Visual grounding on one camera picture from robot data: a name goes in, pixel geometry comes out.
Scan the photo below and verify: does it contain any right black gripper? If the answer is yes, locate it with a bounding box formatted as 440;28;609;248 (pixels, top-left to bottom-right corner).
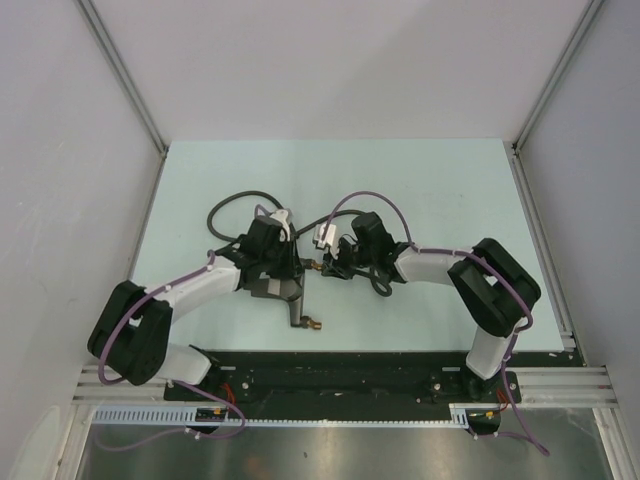
320;237;376;280

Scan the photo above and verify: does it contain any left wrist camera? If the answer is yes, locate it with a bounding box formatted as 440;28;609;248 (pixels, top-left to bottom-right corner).
269;209;292;242

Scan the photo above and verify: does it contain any dark grey flexible hose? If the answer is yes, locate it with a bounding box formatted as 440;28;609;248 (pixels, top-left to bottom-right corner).
207;189;394;299

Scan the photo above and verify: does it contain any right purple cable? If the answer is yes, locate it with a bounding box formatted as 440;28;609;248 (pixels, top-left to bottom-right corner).
322;190;551;457

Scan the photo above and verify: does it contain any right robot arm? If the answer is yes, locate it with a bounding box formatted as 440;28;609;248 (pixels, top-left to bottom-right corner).
313;212;541;401

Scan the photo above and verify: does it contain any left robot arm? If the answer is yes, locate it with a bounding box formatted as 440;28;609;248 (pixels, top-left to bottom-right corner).
87;209;310;400

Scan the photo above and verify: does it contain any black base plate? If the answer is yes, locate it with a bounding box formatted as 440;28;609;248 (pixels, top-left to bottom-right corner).
163;351;521;420

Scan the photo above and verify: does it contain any aluminium corner post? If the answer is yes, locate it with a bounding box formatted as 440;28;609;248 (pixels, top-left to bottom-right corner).
510;0;609;156
74;0;169;160

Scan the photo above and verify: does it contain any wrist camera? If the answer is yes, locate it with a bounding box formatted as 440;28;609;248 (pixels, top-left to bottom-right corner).
312;221;338;250
269;209;292;242

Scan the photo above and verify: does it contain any right aluminium corner post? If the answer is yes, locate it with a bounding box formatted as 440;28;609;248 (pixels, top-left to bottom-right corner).
510;0;609;156

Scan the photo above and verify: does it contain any left aluminium corner post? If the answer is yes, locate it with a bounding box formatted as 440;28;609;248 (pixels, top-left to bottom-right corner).
74;0;169;160

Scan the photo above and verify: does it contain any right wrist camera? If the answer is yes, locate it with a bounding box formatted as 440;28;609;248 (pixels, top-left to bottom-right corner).
312;221;338;250

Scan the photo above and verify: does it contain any slotted cable duct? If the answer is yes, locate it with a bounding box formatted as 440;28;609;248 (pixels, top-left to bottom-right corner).
92;405;498;429

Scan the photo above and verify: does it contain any aluminium frame rail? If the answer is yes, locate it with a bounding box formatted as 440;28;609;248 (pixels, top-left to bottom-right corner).
512;367;618;408

